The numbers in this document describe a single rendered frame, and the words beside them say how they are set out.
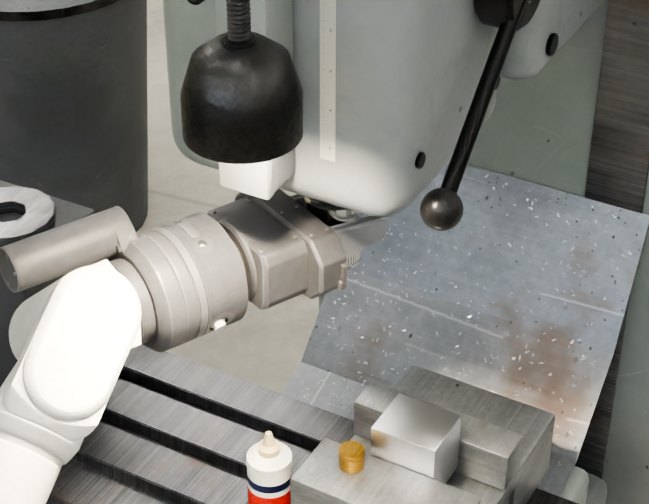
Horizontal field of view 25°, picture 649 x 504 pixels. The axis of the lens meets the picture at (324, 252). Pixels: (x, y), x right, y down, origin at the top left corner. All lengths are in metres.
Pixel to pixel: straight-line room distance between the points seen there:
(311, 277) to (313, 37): 0.21
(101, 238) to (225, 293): 0.10
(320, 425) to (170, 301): 0.43
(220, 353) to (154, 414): 1.54
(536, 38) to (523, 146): 0.38
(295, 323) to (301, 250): 1.99
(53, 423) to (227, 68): 0.30
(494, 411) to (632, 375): 0.28
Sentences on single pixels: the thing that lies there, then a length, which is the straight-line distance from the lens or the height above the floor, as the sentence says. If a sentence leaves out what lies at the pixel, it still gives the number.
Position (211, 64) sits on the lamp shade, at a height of 1.50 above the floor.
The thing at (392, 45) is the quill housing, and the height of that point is 1.46.
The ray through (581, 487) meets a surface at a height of 0.84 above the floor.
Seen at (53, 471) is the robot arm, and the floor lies 1.19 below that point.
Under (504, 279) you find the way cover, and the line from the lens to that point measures 1.53.
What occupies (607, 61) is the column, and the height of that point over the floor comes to 1.24.
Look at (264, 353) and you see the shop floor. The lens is 3.00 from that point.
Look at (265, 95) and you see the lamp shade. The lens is 0.83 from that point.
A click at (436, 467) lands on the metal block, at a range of 1.23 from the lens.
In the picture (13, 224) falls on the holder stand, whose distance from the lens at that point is 1.39.
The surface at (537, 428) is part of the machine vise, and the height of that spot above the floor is 1.00.
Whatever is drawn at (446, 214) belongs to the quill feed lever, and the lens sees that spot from 0.99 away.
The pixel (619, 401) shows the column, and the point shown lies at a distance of 1.63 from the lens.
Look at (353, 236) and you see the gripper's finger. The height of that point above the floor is 1.25.
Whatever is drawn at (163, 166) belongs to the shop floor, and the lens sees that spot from 3.61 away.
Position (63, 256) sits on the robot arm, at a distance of 1.05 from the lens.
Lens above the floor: 1.89
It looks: 35 degrees down
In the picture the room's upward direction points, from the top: straight up
